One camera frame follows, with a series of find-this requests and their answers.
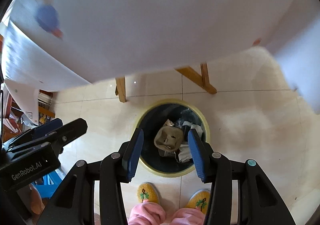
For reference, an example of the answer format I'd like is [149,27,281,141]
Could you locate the cream tissue paper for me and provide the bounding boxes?
[176,121,203,163]

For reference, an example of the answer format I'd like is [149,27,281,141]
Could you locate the wooden table legs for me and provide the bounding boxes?
[115,63,217,103]

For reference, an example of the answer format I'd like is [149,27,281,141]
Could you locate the yellow slipper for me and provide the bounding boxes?
[185,189,210,214]
[137,182,160,204]

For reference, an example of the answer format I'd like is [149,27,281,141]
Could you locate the cartoon printed tablecloth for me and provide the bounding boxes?
[1,0,319,122]

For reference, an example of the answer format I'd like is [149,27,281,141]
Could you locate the right yellow slipper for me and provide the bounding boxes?
[185,189,210,214]

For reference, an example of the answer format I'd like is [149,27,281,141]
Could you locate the left yellow slipper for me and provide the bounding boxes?
[137,182,160,204]

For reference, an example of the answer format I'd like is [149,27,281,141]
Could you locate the black yellow-rimmed trash bin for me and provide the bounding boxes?
[136,99,210,178]

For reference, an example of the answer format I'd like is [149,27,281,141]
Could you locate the pink trouser legs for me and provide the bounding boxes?
[128,202,205,225]

